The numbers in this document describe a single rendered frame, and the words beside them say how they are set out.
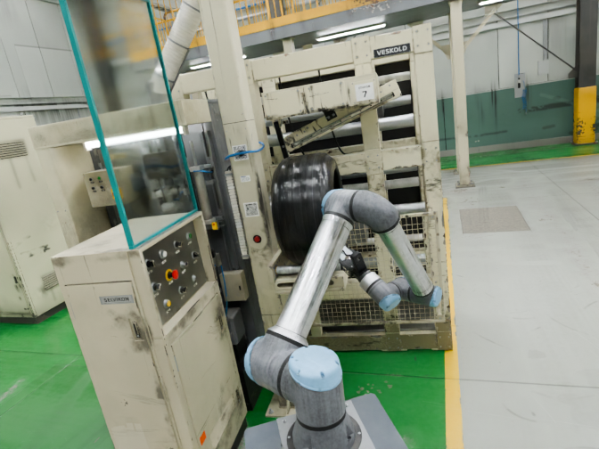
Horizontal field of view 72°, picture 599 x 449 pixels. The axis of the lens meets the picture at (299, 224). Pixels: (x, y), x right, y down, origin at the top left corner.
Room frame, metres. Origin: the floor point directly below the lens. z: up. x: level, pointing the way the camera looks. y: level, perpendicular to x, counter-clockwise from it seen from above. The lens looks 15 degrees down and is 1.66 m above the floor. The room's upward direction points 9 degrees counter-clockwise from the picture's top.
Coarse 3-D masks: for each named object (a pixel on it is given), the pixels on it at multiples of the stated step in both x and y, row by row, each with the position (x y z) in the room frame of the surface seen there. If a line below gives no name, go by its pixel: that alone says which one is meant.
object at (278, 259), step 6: (276, 252) 2.12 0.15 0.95; (282, 252) 2.13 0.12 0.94; (276, 258) 2.02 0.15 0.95; (282, 258) 2.11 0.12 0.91; (270, 264) 1.95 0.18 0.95; (276, 264) 2.01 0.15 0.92; (282, 264) 2.09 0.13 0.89; (270, 270) 1.92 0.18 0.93; (270, 276) 1.92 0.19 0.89; (276, 276) 1.97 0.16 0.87; (270, 282) 1.93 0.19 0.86
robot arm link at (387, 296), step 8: (376, 280) 1.63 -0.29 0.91; (368, 288) 1.63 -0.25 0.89; (376, 288) 1.61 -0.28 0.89; (384, 288) 1.60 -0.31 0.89; (392, 288) 1.62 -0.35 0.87; (376, 296) 1.60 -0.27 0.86; (384, 296) 1.58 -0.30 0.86; (392, 296) 1.57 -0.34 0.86; (384, 304) 1.57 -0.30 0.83; (392, 304) 1.57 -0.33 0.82
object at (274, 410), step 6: (270, 402) 2.13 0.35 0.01; (276, 402) 2.12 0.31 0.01; (270, 408) 2.04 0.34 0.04; (276, 408) 2.06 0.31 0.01; (282, 408) 2.06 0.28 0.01; (294, 408) 2.04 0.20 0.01; (270, 414) 2.02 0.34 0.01; (276, 414) 2.01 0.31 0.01; (282, 414) 2.00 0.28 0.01; (288, 414) 2.00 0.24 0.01
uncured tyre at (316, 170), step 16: (288, 160) 2.01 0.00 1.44; (304, 160) 1.96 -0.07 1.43; (320, 160) 1.94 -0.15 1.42; (288, 176) 1.89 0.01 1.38; (304, 176) 1.87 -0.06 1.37; (320, 176) 1.85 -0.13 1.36; (336, 176) 2.17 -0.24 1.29; (272, 192) 1.90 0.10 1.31; (288, 192) 1.84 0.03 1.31; (304, 192) 1.82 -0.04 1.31; (320, 192) 1.80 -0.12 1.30; (272, 208) 1.87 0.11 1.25; (288, 208) 1.81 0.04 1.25; (304, 208) 1.79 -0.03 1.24; (320, 208) 1.78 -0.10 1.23; (288, 224) 1.81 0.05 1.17; (304, 224) 1.79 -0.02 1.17; (288, 240) 1.82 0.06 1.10; (304, 240) 1.80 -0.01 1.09; (288, 256) 1.88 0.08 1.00; (304, 256) 1.85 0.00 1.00
